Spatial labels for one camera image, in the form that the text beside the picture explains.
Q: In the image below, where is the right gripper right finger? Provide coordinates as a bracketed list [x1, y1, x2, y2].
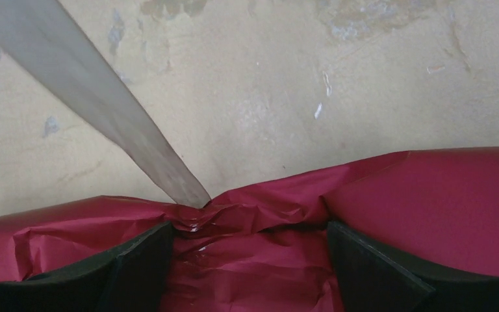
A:
[327, 221, 499, 311]

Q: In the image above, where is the pink flower bouquet red wrap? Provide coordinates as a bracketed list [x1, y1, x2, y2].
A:
[0, 147, 499, 311]

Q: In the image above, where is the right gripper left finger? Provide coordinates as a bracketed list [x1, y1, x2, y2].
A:
[0, 222, 173, 311]

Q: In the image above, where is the cream printed ribbon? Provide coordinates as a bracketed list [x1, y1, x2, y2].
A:
[0, 1, 210, 209]

